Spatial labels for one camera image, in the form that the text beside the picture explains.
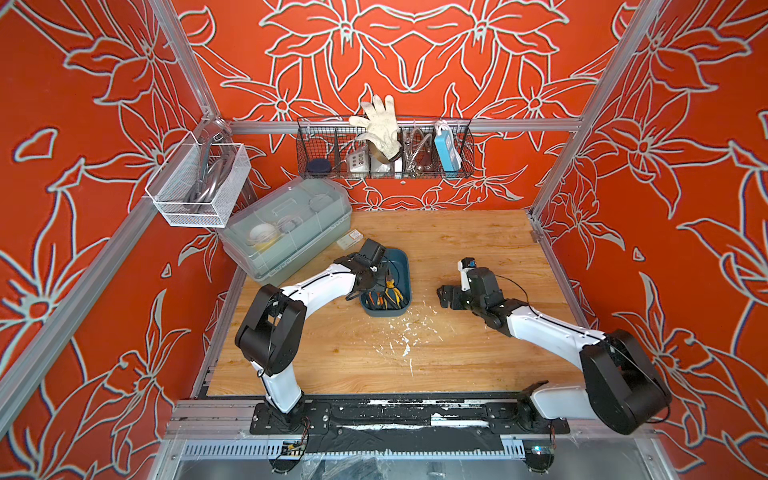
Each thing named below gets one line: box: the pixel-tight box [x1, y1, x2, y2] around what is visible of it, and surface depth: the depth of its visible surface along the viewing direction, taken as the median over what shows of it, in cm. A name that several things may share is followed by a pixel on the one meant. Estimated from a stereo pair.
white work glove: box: [349, 94, 403, 161], surface depth 90 cm
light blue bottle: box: [434, 127, 462, 173], surface depth 88 cm
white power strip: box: [348, 151, 369, 173], surface depth 95 cm
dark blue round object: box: [308, 159, 331, 172], surface depth 102 cm
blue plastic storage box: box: [360, 246, 411, 317], surface depth 94 cm
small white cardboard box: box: [336, 229, 364, 251], surface depth 112 cm
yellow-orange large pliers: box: [385, 278, 404, 307], surface depth 96 cm
